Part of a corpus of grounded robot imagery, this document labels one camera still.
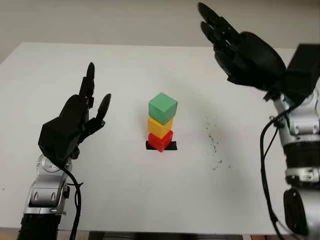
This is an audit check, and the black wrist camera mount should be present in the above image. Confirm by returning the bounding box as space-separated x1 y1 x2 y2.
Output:
281 43 320 105
37 116 85 164

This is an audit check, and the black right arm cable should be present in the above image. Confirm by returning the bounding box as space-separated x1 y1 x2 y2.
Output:
259 104 299 240

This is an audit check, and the green wooden cube block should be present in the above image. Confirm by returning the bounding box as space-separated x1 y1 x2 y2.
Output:
148 92 179 126

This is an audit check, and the red wooden cube block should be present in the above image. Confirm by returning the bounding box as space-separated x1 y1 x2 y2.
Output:
147 129 174 153

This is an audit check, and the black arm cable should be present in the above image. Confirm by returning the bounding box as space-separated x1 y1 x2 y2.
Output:
58 162 85 240
259 104 299 240

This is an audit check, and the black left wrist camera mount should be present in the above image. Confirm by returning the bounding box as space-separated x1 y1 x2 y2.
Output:
37 116 85 164

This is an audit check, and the black tape strip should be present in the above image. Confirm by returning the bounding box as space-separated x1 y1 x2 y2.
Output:
145 140 179 152

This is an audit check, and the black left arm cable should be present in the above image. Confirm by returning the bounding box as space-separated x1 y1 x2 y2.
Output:
58 162 85 240

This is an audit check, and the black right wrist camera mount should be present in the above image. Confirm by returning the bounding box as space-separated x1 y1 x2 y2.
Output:
281 43 320 105

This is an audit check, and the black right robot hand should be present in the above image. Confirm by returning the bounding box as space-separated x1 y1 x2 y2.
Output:
197 2 287 101

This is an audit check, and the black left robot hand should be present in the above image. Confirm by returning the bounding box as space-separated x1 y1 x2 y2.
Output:
58 62 112 161

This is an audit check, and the yellow wooden cube block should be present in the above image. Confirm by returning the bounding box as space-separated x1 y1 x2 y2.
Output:
147 116 175 140

